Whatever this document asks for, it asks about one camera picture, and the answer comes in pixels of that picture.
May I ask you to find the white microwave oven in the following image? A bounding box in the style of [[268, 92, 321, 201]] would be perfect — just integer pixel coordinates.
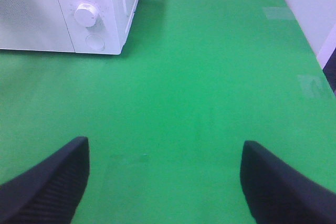
[[1, 0, 139, 55]]

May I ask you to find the round door release button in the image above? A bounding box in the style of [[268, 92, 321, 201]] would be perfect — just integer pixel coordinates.
[[86, 35, 105, 51]]

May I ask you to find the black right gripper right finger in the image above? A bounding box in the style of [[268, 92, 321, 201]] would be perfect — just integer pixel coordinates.
[[240, 141, 335, 223]]

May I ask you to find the green table cloth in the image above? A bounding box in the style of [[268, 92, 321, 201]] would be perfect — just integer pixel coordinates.
[[1, 0, 335, 223]]

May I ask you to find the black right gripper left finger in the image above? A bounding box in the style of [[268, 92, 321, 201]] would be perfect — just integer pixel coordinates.
[[1, 136, 90, 223]]

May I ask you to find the white microwave door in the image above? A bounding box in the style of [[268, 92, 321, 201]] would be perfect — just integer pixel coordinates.
[[1, 0, 74, 52]]

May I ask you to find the white microwave knob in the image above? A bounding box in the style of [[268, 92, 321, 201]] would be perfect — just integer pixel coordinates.
[[74, 3, 99, 27]]

